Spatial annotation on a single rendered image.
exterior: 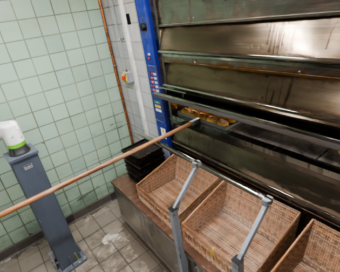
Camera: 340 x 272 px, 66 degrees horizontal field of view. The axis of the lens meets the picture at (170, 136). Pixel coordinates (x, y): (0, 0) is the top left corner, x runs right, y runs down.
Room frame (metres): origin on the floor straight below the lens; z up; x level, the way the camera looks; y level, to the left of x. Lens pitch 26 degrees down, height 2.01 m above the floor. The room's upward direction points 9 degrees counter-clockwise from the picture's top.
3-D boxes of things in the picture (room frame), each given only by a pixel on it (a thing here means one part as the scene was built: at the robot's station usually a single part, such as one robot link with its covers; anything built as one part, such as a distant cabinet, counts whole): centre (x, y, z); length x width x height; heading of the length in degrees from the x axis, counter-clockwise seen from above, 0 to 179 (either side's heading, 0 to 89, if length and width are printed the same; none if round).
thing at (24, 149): (1.84, 1.17, 1.23); 0.26 x 0.15 x 0.06; 38
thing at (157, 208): (1.70, 0.00, 0.72); 0.56 x 0.49 x 0.28; 32
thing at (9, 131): (1.80, 1.14, 1.36); 0.16 x 0.13 x 0.19; 78
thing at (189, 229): (1.20, -0.33, 0.72); 0.56 x 0.49 x 0.28; 35
